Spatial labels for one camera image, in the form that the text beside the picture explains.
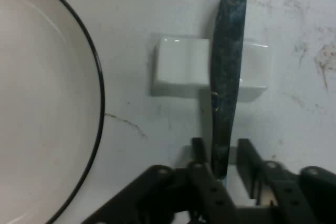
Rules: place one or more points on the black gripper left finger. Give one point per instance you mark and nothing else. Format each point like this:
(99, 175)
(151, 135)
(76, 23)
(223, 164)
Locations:
(168, 195)

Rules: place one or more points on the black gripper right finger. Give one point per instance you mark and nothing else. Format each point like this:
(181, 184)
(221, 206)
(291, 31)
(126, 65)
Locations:
(309, 197)

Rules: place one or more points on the silver metal table knife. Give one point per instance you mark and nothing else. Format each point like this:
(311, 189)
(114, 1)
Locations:
(228, 64)

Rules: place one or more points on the long white ceramic cutlery rest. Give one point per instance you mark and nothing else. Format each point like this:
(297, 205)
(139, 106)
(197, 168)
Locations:
(181, 61)

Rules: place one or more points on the white plate with black rim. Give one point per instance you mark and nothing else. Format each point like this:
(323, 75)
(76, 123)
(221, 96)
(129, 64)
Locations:
(39, 90)

